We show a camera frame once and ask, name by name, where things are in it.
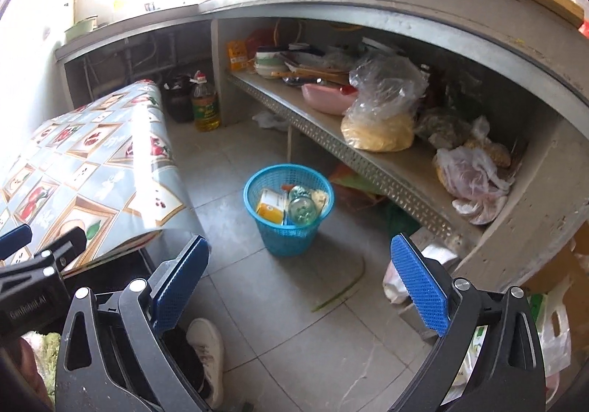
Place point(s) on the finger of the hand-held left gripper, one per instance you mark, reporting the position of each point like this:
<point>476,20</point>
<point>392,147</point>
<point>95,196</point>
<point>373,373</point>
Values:
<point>14,239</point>
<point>64,246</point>

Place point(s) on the plastic bag of yellow grain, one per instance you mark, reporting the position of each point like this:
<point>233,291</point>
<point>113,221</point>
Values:
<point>382,131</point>

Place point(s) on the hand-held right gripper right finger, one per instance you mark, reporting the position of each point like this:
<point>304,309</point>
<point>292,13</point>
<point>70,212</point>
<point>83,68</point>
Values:
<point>418,287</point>

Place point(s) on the orange packets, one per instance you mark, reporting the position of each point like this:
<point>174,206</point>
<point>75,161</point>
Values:
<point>235,55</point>

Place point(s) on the yellow cardboard box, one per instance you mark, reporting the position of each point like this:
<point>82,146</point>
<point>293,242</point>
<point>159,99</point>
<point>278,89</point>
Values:
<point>270,208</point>

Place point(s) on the black bucket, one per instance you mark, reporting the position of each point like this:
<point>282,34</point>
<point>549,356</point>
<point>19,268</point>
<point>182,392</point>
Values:
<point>179,103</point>

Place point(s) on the person's black trouser leg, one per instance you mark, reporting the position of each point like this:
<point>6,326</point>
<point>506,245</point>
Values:
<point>182,347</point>

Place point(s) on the pink basin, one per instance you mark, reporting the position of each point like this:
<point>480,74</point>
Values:
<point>326,100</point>

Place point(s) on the brown cardboard box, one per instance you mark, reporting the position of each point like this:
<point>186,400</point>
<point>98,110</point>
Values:
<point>566,269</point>

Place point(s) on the white pink plastic bag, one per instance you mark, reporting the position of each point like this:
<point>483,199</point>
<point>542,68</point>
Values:
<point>469,177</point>

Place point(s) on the white shoe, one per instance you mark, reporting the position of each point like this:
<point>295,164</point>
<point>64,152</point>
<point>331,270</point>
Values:
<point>207,352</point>

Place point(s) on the green basin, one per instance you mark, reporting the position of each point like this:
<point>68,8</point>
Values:
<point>83,27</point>

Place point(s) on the fruit print tablecloth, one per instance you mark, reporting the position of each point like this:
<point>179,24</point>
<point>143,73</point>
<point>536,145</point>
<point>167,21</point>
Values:
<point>92,163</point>

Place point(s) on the dark plastic bag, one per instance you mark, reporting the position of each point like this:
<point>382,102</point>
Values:
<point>441,126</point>

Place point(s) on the green plastic noodle packet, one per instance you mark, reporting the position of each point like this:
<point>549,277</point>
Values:
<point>301,209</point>

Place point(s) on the green leaf strip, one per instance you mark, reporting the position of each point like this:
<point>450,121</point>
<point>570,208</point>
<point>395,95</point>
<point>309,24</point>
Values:
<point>338,294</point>

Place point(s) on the cooking oil bottle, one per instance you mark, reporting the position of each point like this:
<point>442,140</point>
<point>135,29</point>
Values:
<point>205,110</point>

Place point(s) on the blue plastic basket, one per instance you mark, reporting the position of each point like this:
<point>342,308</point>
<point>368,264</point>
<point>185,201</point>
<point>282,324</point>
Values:
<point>285,237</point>

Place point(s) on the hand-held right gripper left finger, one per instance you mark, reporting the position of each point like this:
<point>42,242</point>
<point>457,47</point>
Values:
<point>179,287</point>

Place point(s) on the perforated metal shelf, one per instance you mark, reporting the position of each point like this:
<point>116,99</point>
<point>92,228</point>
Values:
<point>368,161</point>

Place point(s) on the colourful woven bag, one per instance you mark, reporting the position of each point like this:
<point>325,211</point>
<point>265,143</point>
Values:
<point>368,191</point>

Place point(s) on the white rag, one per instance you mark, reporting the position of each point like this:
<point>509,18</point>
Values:
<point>267,119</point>

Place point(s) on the crumpled white bag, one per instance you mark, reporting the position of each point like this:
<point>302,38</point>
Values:
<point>398,285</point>

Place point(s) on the person's left hand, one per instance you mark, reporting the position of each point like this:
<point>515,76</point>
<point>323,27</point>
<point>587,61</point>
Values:
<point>18,370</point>

